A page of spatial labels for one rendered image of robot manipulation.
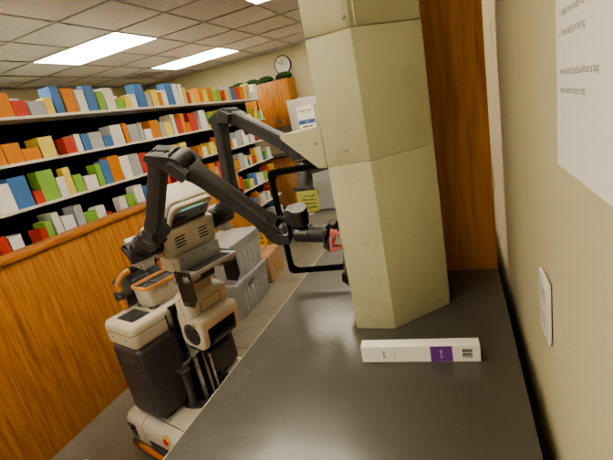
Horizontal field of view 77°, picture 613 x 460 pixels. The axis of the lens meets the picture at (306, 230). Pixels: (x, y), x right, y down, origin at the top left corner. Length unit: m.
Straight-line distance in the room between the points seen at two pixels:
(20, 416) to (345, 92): 2.38
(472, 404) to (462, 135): 0.78
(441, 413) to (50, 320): 2.30
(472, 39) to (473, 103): 0.17
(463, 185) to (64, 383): 2.44
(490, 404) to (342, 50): 0.81
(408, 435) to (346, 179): 0.58
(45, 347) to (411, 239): 2.21
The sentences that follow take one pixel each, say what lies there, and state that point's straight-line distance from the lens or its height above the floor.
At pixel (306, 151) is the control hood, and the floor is 1.46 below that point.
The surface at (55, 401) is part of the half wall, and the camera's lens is 2.84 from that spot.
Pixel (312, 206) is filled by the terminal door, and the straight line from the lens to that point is 1.36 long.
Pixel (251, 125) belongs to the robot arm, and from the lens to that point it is 1.59.
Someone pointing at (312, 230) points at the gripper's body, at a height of 1.21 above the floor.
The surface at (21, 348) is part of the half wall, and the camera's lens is 2.67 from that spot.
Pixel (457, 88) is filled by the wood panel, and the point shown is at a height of 1.53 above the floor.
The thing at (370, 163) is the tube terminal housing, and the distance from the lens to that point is 0.97.
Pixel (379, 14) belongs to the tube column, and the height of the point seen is 1.73.
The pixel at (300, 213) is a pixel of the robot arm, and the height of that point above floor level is 1.27.
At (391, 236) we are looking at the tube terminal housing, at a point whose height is 1.20.
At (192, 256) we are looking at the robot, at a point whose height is 1.08.
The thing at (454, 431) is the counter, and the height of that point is 0.94.
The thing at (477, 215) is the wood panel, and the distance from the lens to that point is 1.37.
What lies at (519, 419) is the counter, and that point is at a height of 0.94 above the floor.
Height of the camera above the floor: 1.55
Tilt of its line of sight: 16 degrees down
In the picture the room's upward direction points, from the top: 12 degrees counter-clockwise
